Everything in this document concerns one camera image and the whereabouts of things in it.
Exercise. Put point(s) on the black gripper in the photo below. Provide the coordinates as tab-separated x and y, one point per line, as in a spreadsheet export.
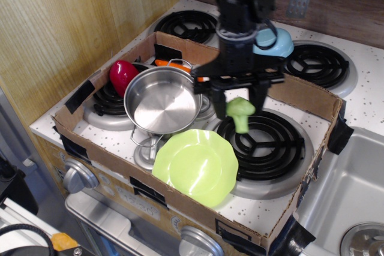
238	66

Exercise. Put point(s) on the green toy broccoli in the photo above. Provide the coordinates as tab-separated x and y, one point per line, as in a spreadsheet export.
239	109

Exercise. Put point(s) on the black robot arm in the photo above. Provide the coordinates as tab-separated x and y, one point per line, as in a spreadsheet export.
242	16

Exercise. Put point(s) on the silver knob beside pan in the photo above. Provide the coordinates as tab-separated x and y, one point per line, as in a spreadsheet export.
206	110

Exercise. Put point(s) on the silver metal pan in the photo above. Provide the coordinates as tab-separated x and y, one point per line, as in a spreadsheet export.
161	101

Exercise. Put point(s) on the silver knob under pan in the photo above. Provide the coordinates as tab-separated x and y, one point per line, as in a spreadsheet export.
146	152

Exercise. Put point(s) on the light blue plastic bowl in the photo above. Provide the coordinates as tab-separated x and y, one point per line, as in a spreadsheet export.
279	44

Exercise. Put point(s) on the front right stove burner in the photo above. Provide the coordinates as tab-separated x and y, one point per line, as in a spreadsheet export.
272	157

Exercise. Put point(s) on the stove burner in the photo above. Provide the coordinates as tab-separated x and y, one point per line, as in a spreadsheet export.
324	65
197	26
272	157
105	109

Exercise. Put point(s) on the light green plastic plate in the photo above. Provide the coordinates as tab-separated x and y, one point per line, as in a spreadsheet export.
200	164

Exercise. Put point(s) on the back left stove burner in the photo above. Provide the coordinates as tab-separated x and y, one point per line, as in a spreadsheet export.
197	26

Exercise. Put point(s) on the orange toy carrot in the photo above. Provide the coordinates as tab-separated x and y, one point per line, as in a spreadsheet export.
182	65

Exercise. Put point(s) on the back right stove burner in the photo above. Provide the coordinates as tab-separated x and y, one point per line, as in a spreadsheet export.
324	65

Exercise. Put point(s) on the hanging silver slotted spatula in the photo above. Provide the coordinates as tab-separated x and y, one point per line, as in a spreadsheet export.
297	9

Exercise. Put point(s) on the red toy pepper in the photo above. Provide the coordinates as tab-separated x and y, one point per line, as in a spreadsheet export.
121	74

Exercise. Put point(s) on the front left stove burner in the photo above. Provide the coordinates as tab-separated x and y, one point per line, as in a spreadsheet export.
105	109

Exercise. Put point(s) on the silver sink basin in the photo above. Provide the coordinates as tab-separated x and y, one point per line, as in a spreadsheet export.
348	191

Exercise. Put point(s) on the right silver stove knob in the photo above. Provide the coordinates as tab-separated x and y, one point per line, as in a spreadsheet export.
194	242

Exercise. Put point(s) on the silver stove knob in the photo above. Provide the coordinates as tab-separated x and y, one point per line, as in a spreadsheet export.
78	177
194	242

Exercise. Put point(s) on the brown cardboard fence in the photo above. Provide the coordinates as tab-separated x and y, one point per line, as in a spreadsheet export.
240	226

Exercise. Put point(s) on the left silver stove knob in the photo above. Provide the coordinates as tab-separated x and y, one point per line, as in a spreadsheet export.
78	177

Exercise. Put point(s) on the silver sink drain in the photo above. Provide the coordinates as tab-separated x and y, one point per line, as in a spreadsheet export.
363	239

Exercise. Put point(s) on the yellow object bottom left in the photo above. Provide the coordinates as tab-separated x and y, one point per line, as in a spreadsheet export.
62	241

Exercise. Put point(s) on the silver oven door handle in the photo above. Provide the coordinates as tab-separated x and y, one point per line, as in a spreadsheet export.
109	231

